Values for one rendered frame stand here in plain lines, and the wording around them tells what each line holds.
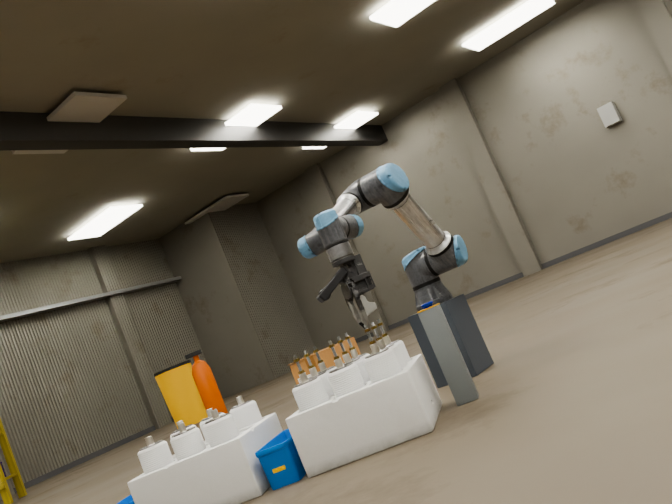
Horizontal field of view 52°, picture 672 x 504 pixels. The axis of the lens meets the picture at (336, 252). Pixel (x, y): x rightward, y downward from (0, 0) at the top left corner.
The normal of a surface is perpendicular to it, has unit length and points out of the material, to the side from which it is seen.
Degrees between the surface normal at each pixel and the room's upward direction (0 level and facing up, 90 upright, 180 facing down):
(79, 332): 90
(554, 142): 90
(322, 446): 90
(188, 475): 90
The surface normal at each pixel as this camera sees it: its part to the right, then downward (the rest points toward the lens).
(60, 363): 0.74, -0.37
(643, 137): -0.54, 0.14
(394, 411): -0.22, -0.02
